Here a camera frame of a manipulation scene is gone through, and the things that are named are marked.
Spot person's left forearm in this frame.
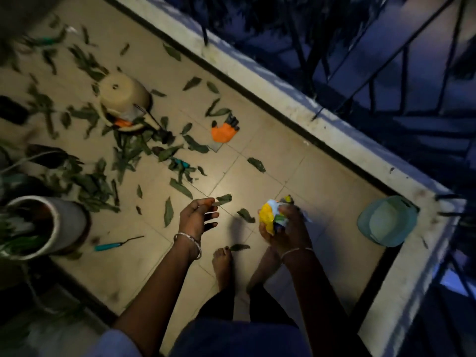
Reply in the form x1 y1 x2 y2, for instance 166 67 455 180
112 239 203 357

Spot person's left hand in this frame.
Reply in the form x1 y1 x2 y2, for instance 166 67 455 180
178 198 220 244

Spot teal handled hand tool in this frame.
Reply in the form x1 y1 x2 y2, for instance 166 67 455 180
94 236 145 252

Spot scattered green leaves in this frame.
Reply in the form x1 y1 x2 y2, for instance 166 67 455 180
7 15 267 253

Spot orange black work glove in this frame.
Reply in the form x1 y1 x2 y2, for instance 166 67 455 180
211 114 240 144

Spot black handled garden tool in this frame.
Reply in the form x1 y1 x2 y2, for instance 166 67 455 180
133 104 166 131

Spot black metal railing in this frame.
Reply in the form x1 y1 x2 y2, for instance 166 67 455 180
186 0 476 121

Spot white round plant pot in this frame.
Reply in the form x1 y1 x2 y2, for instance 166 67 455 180
0 196 90 261

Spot green potted plant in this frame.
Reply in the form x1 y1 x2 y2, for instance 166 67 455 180
0 204 49 257

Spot person's right foot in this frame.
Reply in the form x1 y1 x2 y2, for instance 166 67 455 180
246 247 282 294

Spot person's white sleeve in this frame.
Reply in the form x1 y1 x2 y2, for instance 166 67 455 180
86 329 143 357

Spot person's right hand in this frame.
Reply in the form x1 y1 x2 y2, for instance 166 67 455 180
258 204 313 258

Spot person's right forearm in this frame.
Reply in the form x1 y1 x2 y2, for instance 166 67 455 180
282 250 372 357

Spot thin silver bangle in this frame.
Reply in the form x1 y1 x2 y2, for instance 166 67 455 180
280 247 314 261

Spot overturned beige plastic pot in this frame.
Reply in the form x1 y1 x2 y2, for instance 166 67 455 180
98 73 153 131

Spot person's left foot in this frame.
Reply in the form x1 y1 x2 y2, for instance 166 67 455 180
212 246 236 292

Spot person's dark trousers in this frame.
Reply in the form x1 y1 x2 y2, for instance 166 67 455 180
169 282 314 357

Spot pale green plastic bucket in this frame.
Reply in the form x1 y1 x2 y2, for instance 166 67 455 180
357 196 420 248

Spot yellow white packet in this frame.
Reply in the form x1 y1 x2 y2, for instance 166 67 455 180
258 196 312 236

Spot person's foot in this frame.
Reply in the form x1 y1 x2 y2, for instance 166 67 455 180
246 247 282 294
212 246 236 292

